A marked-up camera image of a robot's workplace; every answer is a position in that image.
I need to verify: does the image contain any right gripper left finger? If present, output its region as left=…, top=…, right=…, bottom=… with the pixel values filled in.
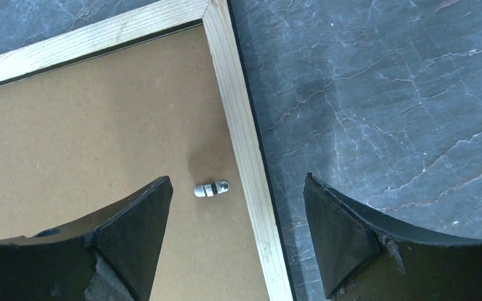
left=0, top=176, right=173, bottom=300

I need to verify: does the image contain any brown cardboard backing board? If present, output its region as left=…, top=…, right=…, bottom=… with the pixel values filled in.
left=0, top=26, right=269, bottom=300

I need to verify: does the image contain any wooden picture frame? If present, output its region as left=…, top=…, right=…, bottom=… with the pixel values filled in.
left=0, top=1, right=296, bottom=300

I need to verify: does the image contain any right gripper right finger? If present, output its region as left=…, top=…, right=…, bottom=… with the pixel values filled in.
left=303, top=174, right=482, bottom=300

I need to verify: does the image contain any silver turn clip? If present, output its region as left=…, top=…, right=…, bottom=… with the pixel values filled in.
left=194, top=179, right=230, bottom=198

